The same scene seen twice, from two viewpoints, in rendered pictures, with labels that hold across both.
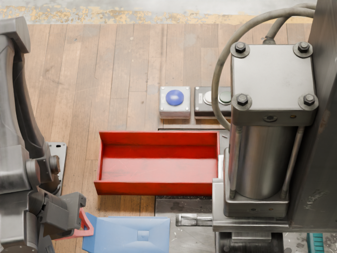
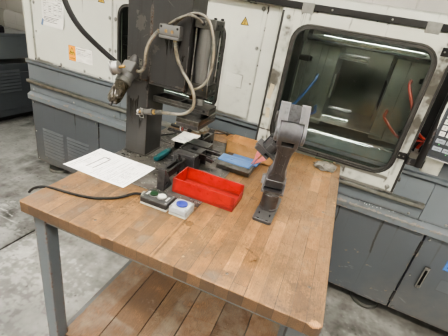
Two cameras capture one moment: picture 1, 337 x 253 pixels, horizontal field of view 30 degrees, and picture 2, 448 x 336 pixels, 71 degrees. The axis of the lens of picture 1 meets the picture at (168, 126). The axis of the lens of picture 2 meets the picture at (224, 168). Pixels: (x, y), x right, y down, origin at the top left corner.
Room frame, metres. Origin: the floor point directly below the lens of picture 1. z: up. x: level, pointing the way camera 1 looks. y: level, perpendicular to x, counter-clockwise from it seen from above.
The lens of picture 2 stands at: (1.64, 0.28, 1.54)
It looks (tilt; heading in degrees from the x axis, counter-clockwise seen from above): 26 degrees down; 191
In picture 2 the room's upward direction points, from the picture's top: 10 degrees clockwise
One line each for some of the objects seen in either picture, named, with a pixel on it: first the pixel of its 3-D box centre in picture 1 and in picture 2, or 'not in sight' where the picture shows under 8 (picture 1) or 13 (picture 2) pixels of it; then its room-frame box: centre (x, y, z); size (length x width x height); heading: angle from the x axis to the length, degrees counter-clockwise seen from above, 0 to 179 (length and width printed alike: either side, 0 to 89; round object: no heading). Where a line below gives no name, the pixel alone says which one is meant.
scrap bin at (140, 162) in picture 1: (158, 162); (208, 187); (0.61, 0.03, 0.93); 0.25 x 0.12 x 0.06; 84
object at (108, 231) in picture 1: (126, 233); (238, 158); (0.44, 0.09, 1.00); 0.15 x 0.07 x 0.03; 84
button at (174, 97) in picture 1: (174, 99); (181, 205); (0.77, -0.02, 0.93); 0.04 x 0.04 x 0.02
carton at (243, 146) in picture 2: not in sight; (252, 150); (0.13, 0.11, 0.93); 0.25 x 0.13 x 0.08; 84
